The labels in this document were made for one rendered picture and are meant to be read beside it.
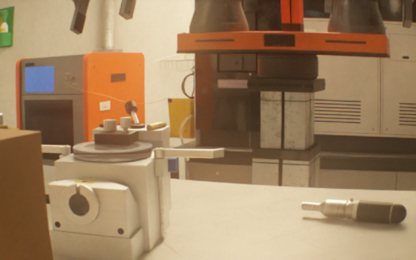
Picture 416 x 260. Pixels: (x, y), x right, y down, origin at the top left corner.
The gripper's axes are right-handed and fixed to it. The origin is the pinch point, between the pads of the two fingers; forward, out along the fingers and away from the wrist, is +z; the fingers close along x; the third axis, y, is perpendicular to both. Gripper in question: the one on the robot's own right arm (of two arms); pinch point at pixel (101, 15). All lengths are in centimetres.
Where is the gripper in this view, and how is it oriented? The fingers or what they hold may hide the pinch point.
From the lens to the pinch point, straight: 100.1
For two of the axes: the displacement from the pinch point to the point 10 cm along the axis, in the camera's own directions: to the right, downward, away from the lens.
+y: 5.2, 3.0, 8.0
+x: -8.5, 0.7, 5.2
